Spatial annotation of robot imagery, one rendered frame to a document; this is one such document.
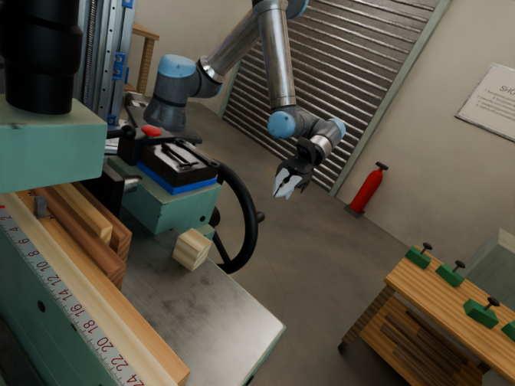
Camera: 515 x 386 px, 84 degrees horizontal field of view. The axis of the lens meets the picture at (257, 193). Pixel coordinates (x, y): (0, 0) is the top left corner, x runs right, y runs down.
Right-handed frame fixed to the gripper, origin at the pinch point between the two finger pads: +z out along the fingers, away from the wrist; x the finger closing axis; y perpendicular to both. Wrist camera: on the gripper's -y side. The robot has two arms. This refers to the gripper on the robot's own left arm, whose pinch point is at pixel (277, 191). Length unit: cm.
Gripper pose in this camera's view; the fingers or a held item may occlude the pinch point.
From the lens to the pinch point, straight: 74.2
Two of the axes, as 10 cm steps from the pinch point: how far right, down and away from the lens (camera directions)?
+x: -8.1, -4.9, 3.3
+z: -5.9, 6.3, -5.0
